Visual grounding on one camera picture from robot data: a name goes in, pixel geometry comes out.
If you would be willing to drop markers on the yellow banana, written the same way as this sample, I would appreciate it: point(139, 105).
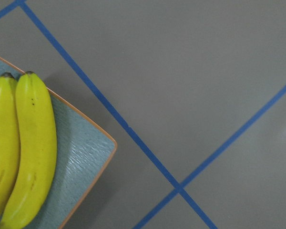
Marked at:
point(9, 138)
point(38, 152)

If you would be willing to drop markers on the blue square ceramic plate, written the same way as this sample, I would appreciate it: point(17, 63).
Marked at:
point(84, 151)

